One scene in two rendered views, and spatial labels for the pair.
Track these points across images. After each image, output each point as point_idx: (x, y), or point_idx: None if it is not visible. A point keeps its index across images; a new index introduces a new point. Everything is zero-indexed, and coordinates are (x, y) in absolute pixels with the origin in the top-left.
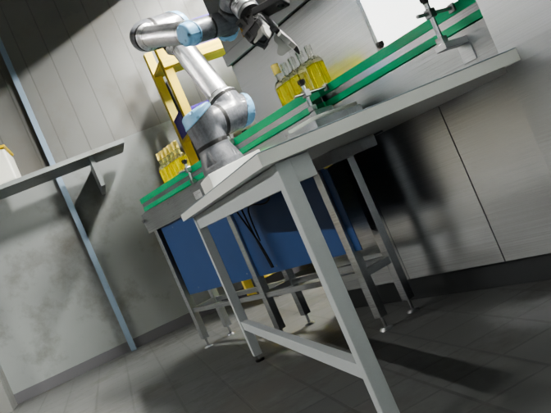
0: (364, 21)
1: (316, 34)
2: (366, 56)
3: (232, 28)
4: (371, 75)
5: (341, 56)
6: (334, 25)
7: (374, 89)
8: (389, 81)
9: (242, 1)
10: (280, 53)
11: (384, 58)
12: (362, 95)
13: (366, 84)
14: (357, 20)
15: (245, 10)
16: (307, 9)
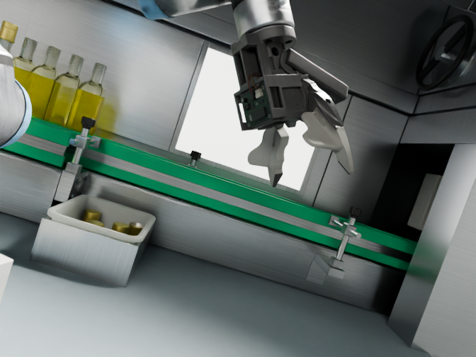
0: (181, 106)
1: (101, 50)
2: (150, 137)
3: (186, 9)
4: (180, 191)
5: (113, 105)
6: (138, 70)
7: (174, 210)
8: (203, 220)
9: (290, 17)
10: (251, 159)
11: (214, 190)
12: (151, 202)
13: (162, 192)
14: (174, 96)
15: (284, 38)
16: (115, 15)
